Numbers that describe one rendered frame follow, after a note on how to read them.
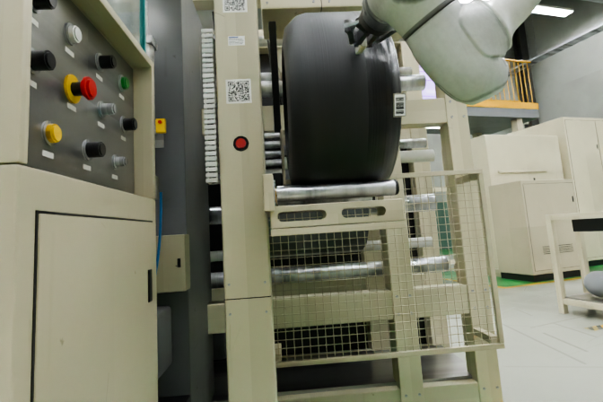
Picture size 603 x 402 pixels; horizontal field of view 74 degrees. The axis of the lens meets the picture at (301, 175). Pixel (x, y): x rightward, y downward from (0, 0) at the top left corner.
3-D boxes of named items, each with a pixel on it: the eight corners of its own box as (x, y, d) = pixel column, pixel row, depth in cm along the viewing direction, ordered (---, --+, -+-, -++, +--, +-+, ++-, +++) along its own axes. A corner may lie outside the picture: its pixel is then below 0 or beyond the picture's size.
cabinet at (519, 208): (535, 282, 484) (520, 180, 501) (500, 278, 536) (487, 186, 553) (589, 275, 512) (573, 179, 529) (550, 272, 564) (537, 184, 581)
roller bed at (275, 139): (235, 207, 153) (232, 131, 157) (239, 209, 168) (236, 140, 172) (287, 204, 154) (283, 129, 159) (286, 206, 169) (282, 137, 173)
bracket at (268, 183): (264, 211, 103) (262, 174, 105) (267, 217, 143) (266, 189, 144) (276, 210, 104) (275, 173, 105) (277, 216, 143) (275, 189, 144)
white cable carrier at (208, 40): (205, 182, 116) (200, 28, 123) (208, 184, 121) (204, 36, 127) (221, 181, 116) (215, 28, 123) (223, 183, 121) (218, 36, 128)
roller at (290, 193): (272, 182, 110) (272, 191, 113) (272, 196, 107) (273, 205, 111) (397, 176, 112) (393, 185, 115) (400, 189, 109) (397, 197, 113)
